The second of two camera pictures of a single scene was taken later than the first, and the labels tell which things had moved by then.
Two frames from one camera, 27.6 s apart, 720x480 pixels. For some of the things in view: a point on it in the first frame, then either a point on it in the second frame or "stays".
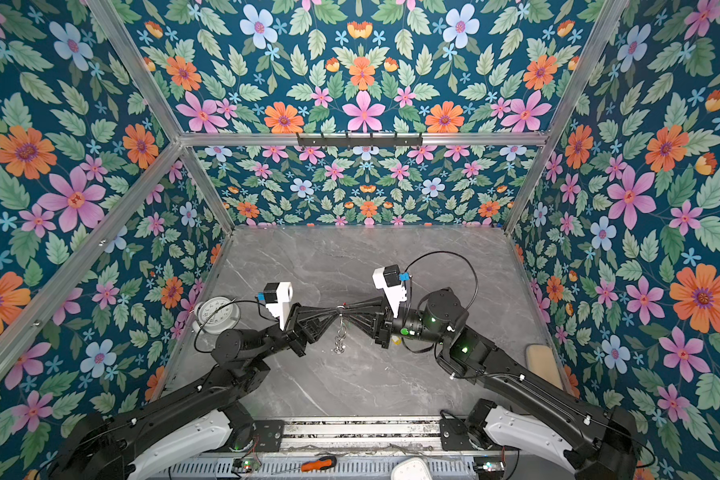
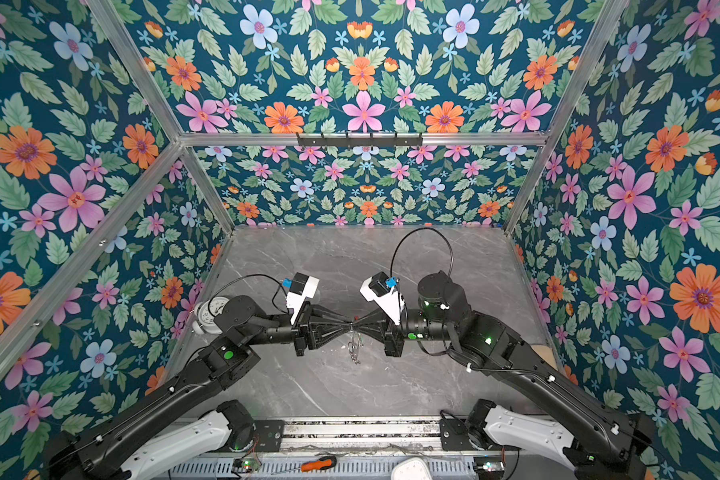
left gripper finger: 320,334 -> 332,340
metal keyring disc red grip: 340,337 -> 353,345
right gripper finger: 376,303 -> 376,316
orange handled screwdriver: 320,463 stays
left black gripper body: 292,337 stays
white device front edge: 411,468 stays
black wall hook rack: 359,141 stays
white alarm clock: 216,314 stays
